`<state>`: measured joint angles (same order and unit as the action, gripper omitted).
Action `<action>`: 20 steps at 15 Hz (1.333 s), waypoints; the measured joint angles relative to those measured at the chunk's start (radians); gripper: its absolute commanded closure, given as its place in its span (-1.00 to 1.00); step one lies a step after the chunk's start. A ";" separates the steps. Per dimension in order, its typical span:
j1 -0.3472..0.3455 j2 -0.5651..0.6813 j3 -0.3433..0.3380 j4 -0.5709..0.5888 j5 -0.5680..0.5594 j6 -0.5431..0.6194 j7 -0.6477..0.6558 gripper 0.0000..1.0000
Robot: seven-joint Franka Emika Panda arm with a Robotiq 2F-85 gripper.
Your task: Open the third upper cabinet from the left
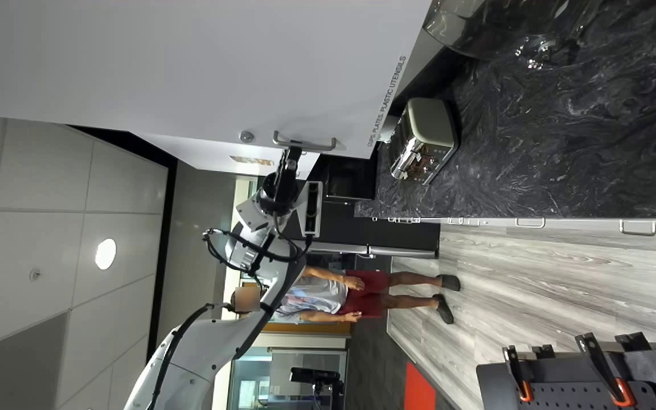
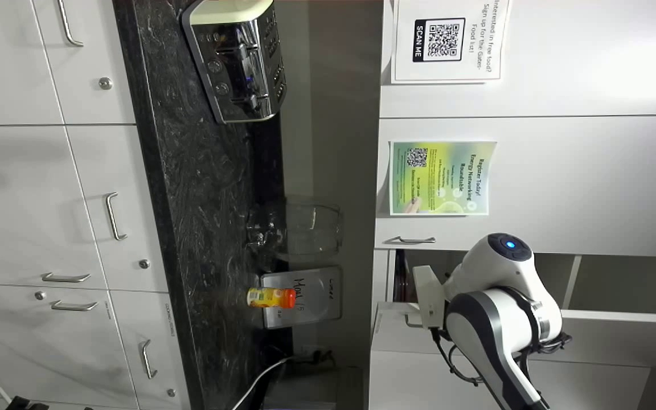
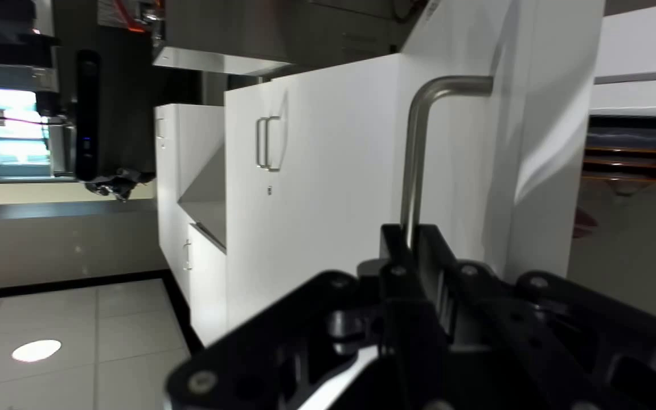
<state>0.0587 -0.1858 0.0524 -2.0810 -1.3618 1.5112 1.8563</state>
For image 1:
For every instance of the red floor mat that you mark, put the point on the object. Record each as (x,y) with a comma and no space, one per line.
(421,388)

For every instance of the black monitor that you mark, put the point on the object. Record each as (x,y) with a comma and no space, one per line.
(317,377)

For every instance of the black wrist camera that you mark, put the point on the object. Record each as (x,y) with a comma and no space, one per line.
(272,192)

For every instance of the wooden door frame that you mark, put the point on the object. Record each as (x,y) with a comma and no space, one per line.
(306,332)

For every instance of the silver toaster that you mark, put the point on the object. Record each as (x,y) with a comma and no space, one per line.
(428,129)

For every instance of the black orange clamp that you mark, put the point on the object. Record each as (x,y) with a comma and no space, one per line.
(609,377)
(519,377)

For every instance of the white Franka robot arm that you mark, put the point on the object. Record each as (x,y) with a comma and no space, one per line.
(199,350)

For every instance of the green paper poster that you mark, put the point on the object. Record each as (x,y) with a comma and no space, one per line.
(252,161)

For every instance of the round silver cabinet lock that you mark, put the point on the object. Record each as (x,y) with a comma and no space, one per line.
(246,136)

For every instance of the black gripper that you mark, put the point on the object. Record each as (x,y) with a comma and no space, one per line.
(287,177)

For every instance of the white cabinet door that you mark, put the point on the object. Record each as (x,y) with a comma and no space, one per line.
(192,70)
(192,149)

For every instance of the clear glass electric kettle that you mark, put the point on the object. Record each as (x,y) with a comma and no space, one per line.
(457,24)

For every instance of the person in red shorts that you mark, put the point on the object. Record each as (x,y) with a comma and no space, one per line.
(328,294)

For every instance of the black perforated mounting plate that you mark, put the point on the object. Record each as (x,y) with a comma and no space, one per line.
(570,391)

